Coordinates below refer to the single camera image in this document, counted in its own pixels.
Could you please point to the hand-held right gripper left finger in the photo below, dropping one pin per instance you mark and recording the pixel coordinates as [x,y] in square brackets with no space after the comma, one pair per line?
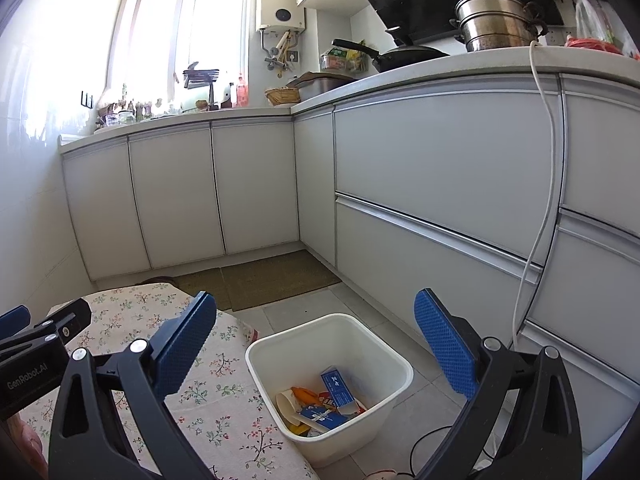
[185,347]

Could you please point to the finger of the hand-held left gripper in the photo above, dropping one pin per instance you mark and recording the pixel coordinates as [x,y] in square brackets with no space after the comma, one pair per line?
[72,317]
[15,322]

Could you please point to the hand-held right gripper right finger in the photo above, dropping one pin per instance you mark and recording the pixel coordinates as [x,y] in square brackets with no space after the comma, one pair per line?
[445,347]

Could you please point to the white plastic bin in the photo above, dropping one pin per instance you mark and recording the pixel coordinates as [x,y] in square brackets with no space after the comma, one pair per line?
[350,340]

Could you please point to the blue cardboard box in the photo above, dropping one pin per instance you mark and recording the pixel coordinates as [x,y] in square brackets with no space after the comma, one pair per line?
[337,385]

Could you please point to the white paper cup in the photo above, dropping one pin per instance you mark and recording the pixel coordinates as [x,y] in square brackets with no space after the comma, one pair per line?
[287,402]

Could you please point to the red instant noodle bowl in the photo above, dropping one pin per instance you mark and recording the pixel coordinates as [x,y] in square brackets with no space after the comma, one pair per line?
[325,399]

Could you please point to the yellow snack wrapper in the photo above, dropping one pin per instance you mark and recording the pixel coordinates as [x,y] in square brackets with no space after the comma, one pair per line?
[297,429]

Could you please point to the dark blue cookie packet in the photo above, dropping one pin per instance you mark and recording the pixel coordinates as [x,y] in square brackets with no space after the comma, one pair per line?
[320,416]

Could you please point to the small green floor mat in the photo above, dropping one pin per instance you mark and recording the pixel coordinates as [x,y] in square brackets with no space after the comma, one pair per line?
[205,287]

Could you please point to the floral tablecloth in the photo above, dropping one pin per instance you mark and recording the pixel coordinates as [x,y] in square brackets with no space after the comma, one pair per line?
[225,410]

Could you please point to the large green floor mat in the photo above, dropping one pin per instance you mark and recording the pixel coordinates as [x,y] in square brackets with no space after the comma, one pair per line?
[280,277]

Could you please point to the white base cabinet with doors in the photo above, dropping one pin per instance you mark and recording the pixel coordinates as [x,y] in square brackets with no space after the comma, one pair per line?
[175,195]

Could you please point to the white base cabinet with drawers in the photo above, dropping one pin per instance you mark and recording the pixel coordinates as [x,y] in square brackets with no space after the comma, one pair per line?
[450,170]

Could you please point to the row of small ornaments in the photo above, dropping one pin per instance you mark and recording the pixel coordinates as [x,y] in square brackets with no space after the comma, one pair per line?
[130,110]

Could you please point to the pink plastic bottle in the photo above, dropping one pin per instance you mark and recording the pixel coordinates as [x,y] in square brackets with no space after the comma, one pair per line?
[242,92]

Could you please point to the wicker basket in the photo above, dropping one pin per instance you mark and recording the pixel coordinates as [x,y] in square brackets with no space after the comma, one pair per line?
[282,96]

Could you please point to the dark slatted rack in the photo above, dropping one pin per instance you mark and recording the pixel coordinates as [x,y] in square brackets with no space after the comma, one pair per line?
[200,76]

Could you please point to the window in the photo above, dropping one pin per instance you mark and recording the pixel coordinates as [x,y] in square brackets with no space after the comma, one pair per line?
[150,40]

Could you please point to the metal pan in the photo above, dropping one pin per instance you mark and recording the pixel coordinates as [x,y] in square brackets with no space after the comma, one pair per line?
[325,82]

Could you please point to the black wok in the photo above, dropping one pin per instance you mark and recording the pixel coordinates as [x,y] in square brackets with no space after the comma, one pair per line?
[410,56]

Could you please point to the metal basket of packets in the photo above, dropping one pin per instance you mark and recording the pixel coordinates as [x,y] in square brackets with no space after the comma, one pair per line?
[342,60]

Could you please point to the water pipes with valves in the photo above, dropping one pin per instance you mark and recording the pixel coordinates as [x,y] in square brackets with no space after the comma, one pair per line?
[280,55]

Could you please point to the steel steamer pot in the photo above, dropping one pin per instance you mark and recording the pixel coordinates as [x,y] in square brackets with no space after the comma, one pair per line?
[500,20]

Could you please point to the clear plastic bag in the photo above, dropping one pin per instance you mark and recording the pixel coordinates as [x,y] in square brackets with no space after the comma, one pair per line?
[595,25]

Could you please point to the white water heater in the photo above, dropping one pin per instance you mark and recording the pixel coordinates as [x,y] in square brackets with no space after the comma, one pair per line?
[280,2]

